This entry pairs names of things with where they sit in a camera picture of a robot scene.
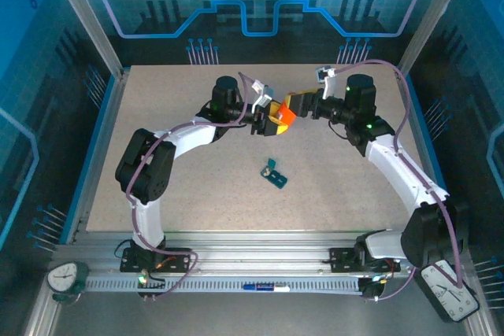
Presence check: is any black rectangular clock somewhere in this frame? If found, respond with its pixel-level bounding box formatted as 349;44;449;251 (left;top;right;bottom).
420;260;480;323

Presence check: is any orange pill bottle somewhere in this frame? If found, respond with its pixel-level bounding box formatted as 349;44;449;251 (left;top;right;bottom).
275;100;298;127

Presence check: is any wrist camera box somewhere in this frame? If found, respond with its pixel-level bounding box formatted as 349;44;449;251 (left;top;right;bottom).
250;79;276;111
314;65;338;99

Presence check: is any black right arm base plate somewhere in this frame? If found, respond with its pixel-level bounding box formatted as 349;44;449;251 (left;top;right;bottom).
328;247;402;274

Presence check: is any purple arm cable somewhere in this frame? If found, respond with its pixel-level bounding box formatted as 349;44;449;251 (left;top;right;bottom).
333;59;462;301
126;72;250;302

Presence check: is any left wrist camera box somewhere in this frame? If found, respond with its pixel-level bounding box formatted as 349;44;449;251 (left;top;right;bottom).
250;79;276;111

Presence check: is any aluminium frame post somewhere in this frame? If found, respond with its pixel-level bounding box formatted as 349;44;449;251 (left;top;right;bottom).
44;0;132;79
395;0;476;79

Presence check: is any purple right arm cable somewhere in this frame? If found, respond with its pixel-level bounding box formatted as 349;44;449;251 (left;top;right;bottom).
333;59;462;301

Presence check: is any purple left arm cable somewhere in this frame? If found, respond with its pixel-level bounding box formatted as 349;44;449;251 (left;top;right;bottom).
126;72;250;302

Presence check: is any blue white marker pen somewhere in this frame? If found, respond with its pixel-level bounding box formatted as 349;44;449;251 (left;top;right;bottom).
243;282;291;294

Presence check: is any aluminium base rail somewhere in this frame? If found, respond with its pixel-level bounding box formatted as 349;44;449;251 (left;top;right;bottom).
50;230;472;279

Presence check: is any teal pill organizer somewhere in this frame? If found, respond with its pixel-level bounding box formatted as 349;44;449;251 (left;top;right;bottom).
259;157;289;190

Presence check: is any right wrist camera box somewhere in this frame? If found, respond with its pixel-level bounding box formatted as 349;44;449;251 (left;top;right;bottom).
314;65;338;99

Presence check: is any round green clock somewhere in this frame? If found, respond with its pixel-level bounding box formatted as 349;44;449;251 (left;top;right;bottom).
46;260;91;306

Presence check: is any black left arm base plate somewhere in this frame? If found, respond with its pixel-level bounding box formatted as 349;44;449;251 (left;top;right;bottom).
119;247;193;274

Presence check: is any slotted grey cable duct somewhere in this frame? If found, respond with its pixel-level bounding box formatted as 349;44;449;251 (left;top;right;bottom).
83;275;365;295

